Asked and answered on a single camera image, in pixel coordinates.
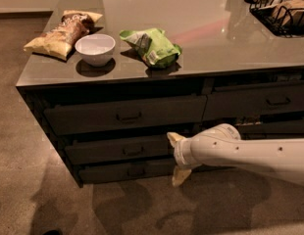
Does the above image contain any yellow brown chip bag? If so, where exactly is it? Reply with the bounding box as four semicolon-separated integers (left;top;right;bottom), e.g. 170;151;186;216
24;10;102;61

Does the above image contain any black wire basket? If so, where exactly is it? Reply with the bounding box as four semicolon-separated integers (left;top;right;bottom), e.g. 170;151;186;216
249;0;304;37

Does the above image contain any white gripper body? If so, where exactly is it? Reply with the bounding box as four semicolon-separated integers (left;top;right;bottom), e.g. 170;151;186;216
174;138;201;169

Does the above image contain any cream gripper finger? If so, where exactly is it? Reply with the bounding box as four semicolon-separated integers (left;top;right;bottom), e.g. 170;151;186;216
172;165;192;187
167;132;185;148

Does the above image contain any dark drawer cabinet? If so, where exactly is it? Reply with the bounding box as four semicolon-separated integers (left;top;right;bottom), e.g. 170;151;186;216
17;0;304;185

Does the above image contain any white bowl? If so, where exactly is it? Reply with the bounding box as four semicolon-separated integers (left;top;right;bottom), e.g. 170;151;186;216
75;34;116;67

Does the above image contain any green snack bag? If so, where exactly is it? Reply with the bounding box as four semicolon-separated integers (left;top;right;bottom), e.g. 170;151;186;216
120;28;182;69

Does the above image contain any drawer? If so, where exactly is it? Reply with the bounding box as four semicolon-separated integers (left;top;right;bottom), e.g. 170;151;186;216
78;159;176;184
203;82;304;120
65;135;173;165
237;120;304;134
44;95;206;135

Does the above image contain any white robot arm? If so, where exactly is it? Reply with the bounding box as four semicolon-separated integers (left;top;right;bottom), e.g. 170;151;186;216
167;123;304;187

